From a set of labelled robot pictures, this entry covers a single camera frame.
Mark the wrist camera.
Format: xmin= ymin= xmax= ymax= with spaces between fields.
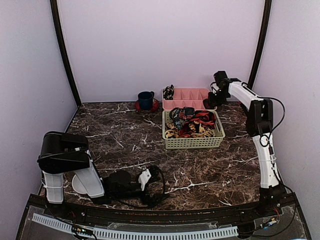
xmin=210 ymin=70 xmax=229 ymax=93
xmin=138 ymin=168 xmax=152 ymax=191

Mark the yellow insect print tie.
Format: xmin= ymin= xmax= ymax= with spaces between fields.
xmin=164 ymin=121 xmax=216 ymax=139

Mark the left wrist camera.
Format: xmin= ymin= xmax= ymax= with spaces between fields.
xmin=138 ymin=168 xmax=152 ymax=191

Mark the red navy striped tie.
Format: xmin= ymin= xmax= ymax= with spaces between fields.
xmin=202 ymin=98 xmax=214 ymax=110

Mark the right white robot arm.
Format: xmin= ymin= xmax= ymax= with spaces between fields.
xmin=208 ymin=71 xmax=283 ymax=217

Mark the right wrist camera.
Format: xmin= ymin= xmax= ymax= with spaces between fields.
xmin=210 ymin=70 xmax=229 ymax=93

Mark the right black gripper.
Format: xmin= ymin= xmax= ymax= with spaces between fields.
xmin=208 ymin=90 xmax=228 ymax=107

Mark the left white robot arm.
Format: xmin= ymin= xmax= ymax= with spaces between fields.
xmin=37 ymin=131 xmax=170 ymax=218

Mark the dark blue mug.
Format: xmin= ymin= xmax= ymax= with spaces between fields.
xmin=138 ymin=91 xmax=155 ymax=111

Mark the black front rail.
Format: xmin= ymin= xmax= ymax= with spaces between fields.
xmin=50 ymin=202 xmax=283 ymax=225

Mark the left black corner post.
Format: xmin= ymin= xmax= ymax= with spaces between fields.
xmin=49 ymin=0 xmax=82 ymax=108

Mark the rolled black floral tie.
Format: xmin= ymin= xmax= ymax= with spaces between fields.
xmin=162 ymin=84 xmax=175 ymax=100

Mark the pink divided organizer box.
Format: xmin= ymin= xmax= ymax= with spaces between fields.
xmin=162 ymin=87 xmax=210 ymax=111

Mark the right black corner post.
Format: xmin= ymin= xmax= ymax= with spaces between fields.
xmin=247 ymin=0 xmax=272 ymax=90

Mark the dark floral tie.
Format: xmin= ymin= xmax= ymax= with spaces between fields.
xmin=169 ymin=107 xmax=195 ymax=130

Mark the white bowl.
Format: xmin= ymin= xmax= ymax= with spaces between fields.
xmin=71 ymin=174 xmax=87 ymax=195

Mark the green perforated plastic basket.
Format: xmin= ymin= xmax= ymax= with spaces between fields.
xmin=162 ymin=110 xmax=226 ymax=150

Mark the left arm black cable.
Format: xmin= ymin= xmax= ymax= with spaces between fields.
xmin=109 ymin=165 xmax=166 ymax=209

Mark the white slotted cable duct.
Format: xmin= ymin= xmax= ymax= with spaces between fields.
xmin=31 ymin=213 xmax=239 ymax=240

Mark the black corner post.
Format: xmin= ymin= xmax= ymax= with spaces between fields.
xmin=247 ymin=0 xmax=272 ymax=90
xmin=49 ymin=0 xmax=82 ymax=108

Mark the black red striped tie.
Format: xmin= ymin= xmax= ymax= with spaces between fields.
xmin=187 ymin=111 xmax=217 ymax=130

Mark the red saucer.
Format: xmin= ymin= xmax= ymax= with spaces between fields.
xmin=134 ymin=99 xmax=160 ymax=113

